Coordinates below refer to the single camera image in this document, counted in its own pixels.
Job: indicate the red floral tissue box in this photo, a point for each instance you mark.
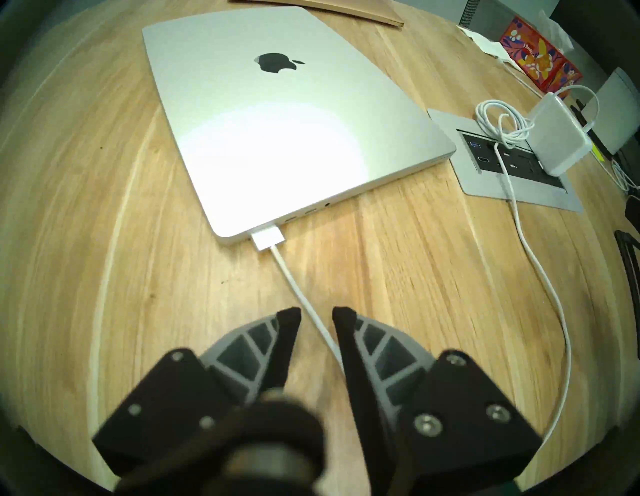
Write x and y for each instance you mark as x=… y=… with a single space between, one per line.
x=535 y=55

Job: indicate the gold MacBook laptop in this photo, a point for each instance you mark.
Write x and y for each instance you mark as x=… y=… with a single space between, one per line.
x=350 y=10

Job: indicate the silver MacBook laptop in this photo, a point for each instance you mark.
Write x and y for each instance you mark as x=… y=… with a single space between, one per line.
x=300 y=125

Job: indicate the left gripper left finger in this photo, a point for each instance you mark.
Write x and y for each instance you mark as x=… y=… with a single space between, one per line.
x=175 y=400

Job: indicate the black folding stand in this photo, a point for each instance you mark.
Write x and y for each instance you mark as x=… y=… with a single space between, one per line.
x=625 y=245

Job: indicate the white paper napkin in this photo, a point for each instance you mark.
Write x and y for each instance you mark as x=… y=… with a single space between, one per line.
x=485 y=42

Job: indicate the white power adapter brick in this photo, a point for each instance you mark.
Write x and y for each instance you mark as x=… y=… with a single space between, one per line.
x=557 y=132

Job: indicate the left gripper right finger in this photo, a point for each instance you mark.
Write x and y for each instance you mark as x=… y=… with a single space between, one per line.
x=450 y=425

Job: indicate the grey table power outlet plate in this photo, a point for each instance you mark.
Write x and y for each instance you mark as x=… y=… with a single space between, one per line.
x=480 y=185

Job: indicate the white cylindrical bin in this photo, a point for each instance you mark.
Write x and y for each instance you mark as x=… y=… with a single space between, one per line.
x=617 y=110

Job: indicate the yellow sticky note pad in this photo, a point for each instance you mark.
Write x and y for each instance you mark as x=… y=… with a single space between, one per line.
x=597 y=152

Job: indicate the grey mesh office chair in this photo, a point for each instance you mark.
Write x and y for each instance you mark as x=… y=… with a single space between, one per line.
x=485 y=12

